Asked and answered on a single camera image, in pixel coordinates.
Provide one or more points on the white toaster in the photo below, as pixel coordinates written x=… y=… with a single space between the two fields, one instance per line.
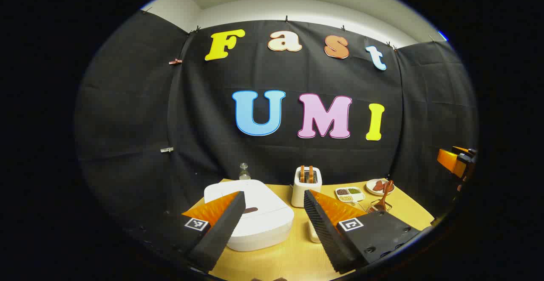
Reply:
x=299 y=194

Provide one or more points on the wooden clothes peg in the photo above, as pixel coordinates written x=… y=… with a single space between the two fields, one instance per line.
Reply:
x=175 y=61

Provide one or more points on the white rice cooker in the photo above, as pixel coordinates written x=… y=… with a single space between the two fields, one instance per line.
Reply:
x=263 y=217

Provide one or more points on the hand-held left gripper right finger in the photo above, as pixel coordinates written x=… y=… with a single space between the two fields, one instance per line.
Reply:
x=325 y=234

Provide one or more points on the white divided bean dish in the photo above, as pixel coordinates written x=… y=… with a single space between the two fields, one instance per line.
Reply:
x=349 y=194

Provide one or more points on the round white plate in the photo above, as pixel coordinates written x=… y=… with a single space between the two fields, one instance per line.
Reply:
x=370 y=187

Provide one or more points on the white clip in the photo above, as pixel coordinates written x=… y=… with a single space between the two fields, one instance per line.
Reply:
x=167 y=149

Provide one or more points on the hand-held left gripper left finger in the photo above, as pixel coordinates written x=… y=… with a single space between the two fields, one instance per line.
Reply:
x=221 y=230

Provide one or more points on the red meat piece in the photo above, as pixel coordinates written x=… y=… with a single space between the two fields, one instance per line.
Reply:
x=378 y=185

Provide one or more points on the brown wooden spoon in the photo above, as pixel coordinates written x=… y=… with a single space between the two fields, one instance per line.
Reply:
x=384 y=194

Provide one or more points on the small clear glass bottle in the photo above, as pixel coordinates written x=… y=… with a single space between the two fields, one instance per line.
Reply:
x=244 y=172

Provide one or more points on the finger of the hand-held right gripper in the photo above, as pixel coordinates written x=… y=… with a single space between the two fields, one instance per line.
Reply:
x=450 y=160

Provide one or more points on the bread slice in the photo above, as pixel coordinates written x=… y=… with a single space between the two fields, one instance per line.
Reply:
x=311 y=174
x=302 y=174

